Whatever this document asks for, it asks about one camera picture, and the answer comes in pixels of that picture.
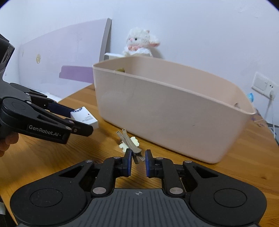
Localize flower hair clip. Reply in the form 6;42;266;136
116;129;145;164

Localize white power cable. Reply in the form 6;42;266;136
263;91;279;138

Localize beige plastic storage bin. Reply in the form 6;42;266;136
93;56;256;164

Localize pink purple headboard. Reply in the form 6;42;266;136
3;18;112;103

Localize white wall switch socket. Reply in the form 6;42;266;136
252;72;278;100

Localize white plush lamb toy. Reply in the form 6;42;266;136
122;27;160;57

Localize person left hand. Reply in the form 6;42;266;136
0;132;19;157

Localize gold tissue pack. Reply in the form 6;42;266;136
104;52;127;73

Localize blue cartoon figurine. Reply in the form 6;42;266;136
247;93;254;103

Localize white small box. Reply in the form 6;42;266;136
70;106;99;130

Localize floral table mat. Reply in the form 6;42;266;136
252;109;269;128

